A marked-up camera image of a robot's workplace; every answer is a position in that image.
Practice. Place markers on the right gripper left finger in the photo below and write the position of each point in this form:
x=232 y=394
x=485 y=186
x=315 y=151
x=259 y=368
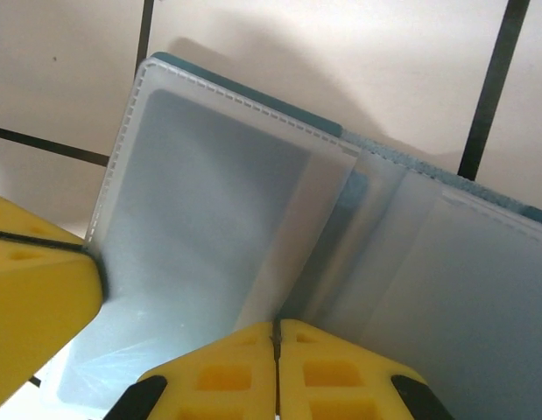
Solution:
x=227 y=376

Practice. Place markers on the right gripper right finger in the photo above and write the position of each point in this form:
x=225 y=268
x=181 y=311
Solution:
x=340 y=380

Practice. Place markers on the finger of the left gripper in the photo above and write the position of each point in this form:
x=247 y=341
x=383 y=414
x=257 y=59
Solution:
x=30 y=225
x=38 y=306

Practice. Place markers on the teal card holder wallet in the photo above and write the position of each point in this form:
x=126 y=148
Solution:
x=428 y=262

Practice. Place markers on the pale blue plastic card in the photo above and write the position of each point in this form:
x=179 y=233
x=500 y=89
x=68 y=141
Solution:
x=209 y=197

